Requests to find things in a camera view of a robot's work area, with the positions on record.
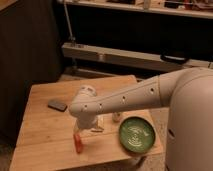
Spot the lower metal shelf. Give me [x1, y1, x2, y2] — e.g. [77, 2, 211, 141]
[62, 42, 213, 72]

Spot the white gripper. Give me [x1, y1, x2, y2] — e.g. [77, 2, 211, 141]
[73, 114, 100, 137]

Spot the metal shelf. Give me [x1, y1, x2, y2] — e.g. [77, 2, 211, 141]
[62, 42, 213, 72]
[57, 0, 213, 19]

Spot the metal shelf post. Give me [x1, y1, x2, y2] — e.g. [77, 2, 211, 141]
[63, 0, 76, 46]

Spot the upper metal shelf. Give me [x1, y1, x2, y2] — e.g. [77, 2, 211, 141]
[57, 0, 213, 19]

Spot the dark grey sponge block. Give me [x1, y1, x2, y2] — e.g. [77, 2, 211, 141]
[48, 99, 67, 112]

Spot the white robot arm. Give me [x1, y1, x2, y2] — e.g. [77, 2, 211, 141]
[69, 67, 213, 171]

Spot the wooden table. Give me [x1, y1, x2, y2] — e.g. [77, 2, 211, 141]
[8, 74, 164, 171]

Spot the black handle on shelf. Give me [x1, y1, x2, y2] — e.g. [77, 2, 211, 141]
[160, 55, 189, 64]

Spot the green round bowl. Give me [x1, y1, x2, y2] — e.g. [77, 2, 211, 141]
[119, 116, 156, 153]

